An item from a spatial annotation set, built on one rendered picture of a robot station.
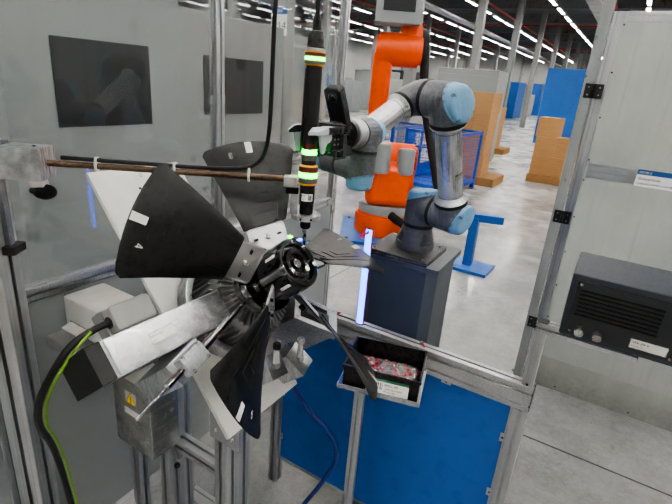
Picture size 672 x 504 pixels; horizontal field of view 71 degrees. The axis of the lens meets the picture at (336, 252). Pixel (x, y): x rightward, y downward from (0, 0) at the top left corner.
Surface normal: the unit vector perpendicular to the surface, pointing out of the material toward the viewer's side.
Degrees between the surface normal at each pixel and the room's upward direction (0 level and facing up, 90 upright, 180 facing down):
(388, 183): 90
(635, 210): 90
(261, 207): 52
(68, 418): 90
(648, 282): 15
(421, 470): 90
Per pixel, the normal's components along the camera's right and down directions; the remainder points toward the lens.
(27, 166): 0.05, 0.35
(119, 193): 0.70, -0.41
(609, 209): -0.53, 0.26
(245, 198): 0.04, -0.26
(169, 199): 0.59, 0.04
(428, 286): 0.26, 0.35
